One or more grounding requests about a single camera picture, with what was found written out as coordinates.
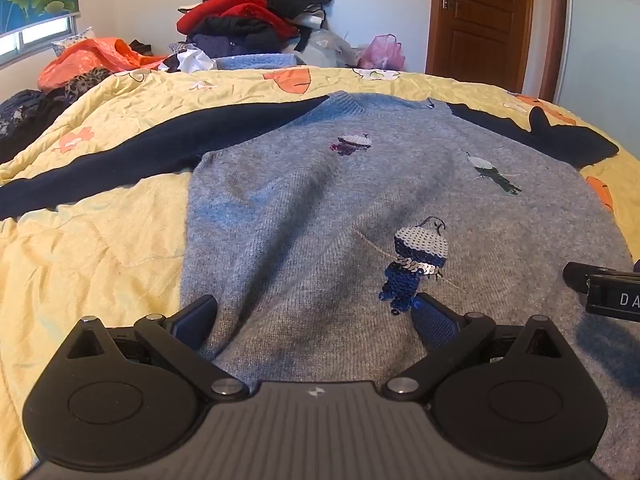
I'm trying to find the yellow carrot print quilt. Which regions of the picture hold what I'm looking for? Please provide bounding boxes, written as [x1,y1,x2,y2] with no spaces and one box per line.
[0,66,640,480]

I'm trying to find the pink plastic bag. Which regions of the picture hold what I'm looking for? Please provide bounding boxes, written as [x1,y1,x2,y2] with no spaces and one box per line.
[358,34,406,70]

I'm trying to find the light blue folded towel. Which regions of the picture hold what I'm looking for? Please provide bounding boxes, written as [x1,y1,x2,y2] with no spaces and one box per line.
[214,53,298,70]

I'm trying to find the orange plastic bag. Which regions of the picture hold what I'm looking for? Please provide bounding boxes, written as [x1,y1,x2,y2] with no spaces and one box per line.
[37,37,165,92]

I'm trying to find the grey navy knit sweater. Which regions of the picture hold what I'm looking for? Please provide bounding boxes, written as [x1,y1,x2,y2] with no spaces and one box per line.
[1,92,639,479]

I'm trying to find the red garment on pile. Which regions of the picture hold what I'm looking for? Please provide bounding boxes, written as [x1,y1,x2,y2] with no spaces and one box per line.
[176,0,298,40]

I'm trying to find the navy garment in pile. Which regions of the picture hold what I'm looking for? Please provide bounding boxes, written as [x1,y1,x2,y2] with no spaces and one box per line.
[186,16,282,58]

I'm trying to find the brown wooden door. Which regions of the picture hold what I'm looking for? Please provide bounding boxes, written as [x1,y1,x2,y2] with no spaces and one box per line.
[425,0,534,92]

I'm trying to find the blue floral pillow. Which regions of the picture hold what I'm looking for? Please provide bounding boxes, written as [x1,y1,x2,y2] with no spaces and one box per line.
[51,27,96,58]

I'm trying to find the dark patterned clothes heap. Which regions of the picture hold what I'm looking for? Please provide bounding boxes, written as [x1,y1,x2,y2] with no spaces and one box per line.
[0,68,112,162]

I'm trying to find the white crumpled garment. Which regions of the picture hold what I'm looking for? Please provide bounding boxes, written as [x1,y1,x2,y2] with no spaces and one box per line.
[157,46,217,74]

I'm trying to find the grey garment beside pile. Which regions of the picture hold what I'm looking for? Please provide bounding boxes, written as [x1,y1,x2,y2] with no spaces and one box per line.
[282,28,359,68]

